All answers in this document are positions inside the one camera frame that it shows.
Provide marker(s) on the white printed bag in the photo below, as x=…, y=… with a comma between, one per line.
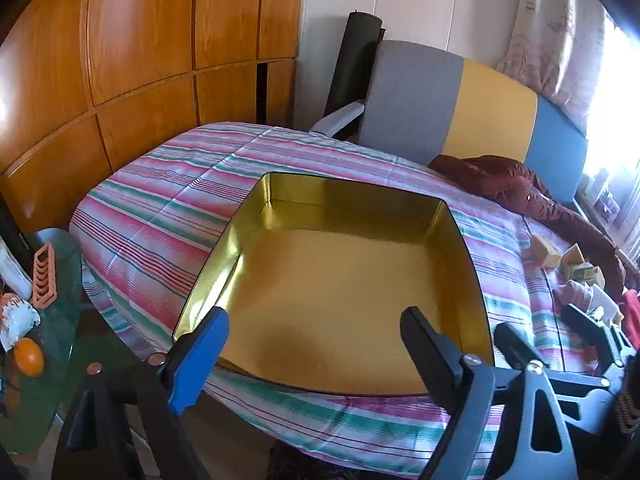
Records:
x=15, y=317

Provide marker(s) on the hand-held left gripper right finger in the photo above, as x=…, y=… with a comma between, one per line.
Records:
x=432, y=355

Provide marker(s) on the green glass side table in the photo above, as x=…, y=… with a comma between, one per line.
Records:
x=60, y=340

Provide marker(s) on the white printed box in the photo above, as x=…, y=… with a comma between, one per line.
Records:
x=606, y=302

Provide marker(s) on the orange fruit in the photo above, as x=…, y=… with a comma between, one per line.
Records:
x=27, y=357

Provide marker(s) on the wooden wardrobe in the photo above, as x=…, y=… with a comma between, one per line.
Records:
x=140, y=60

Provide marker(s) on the gold tin box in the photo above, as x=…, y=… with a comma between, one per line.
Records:
x=340, y=280

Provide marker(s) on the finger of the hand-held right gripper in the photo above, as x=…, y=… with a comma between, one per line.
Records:
x=512, y=342
x=585, y=322

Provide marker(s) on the striped cloth covered desktop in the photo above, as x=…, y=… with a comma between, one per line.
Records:
x=165, y=220

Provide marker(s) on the purple snack packet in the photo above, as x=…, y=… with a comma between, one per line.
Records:
x=572, y=294

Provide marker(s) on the red fleece blanket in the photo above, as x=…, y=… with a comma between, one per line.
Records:
x=631, y=310

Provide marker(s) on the maroon down jacket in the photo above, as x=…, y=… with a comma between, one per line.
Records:
x=545, y=200

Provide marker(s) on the black rolled mat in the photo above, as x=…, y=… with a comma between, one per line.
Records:
x=355, y=60

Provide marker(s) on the orange ribbed holder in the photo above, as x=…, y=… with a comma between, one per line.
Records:
x=45, y=275

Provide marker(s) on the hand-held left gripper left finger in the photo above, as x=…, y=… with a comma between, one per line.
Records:
x=200, y=360

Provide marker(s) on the pink patterned curtain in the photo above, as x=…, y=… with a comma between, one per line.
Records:
x=555, y=35

